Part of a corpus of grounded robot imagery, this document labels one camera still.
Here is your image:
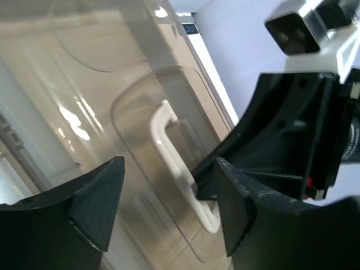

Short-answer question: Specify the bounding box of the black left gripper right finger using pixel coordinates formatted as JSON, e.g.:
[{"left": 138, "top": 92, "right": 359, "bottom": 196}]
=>
[{"left": 214, "top": 158, "right": 359, "bottom": 269}]

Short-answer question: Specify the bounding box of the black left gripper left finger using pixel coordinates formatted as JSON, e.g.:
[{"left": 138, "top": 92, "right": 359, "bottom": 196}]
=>
[{"left": 1, "top": 156, "right": 125, "bottom": 269}]

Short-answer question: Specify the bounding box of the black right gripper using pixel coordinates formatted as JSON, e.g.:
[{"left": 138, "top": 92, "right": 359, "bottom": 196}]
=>
[{"left": 192, "top": 71, "right": 359, "bottom": 201}]

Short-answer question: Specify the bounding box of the beige plastic toolbox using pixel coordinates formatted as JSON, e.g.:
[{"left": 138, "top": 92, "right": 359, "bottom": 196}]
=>
[{"left": 1, "top": 1, "right": 234, "bottom": 269}]

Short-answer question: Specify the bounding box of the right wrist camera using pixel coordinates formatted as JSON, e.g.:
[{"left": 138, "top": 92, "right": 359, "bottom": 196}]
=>
[{"left": 264, "top": 1, "right": 359, "bottom": 83}]

